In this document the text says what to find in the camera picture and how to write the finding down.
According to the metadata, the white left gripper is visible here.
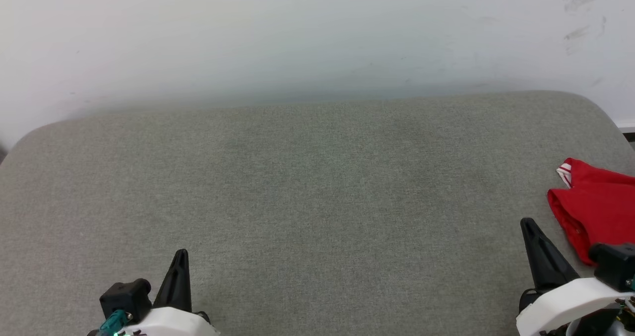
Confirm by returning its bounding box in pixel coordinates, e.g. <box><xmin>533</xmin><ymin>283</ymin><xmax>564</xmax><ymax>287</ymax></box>
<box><xmin>121</xmin><ymin>249</ymin><xmax>220</xmax><ymax>336</ymax></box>

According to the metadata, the teal cable connector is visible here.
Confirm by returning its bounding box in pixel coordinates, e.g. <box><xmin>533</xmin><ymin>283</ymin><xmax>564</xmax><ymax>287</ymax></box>
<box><xmin>98</xmin><ymin>310</ymin><xmax>130</xmax><ymax>336</ymax></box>

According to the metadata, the grey fabric sofa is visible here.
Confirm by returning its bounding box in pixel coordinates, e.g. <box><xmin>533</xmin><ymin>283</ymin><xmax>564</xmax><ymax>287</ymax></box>
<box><xmin>0</xmin><ymin>90</ymin><xmax>635</xmax><ymax>336</ymax></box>

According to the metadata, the red and white shirt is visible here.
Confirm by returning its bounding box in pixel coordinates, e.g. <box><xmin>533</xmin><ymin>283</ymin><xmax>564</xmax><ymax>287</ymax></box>
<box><xmin>547</xmin><ymin>158</ymin><xmax>635</xmax><ymax>266</ymax></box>

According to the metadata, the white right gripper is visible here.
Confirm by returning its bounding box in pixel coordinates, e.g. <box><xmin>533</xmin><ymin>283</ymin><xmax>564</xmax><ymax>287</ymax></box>
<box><xmin>516</xmin><ymin>218</ymin><xmax>624</xmax><ymax>336</ymax></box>

